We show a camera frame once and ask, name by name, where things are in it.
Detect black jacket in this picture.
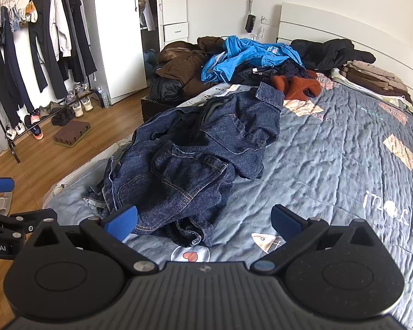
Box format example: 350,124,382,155
291,38,377,71

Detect black clothes rack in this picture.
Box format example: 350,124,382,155
0,0,105,164

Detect black garment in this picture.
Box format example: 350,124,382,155
232,65,286,86

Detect dark navy shiny jacket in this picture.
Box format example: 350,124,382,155
149,76,193,105

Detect dark blue denim jacket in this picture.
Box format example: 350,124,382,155
83,82,286,248

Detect grey patchwork quilt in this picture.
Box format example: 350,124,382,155
43,76,413,324

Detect black hair brush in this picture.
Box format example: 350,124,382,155
245,0,257,33

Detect pale hanging shirt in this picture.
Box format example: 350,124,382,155
137,0,159,30

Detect rust orange sweater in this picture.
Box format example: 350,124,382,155
270,70,322,100

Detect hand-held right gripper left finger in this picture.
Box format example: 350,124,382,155
32,205,159,276

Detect stack of folded brown clothes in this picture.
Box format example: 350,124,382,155
331,60,413,116

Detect bright blue jacket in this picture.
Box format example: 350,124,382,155
200,35,305,84

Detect brown slippers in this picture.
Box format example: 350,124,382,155
53,120,93,146

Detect brown puffer coat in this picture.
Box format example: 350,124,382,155
155,36,228,92

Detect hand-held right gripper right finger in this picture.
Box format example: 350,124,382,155
251,204,381,276

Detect black hard case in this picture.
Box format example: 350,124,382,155
141,94,180,122

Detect row of shoes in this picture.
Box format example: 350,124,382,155
5,82,94,141

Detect white headboard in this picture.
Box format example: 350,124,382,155
277,2,413,111

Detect white wardrobe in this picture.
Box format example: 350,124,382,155
91,0,188,105

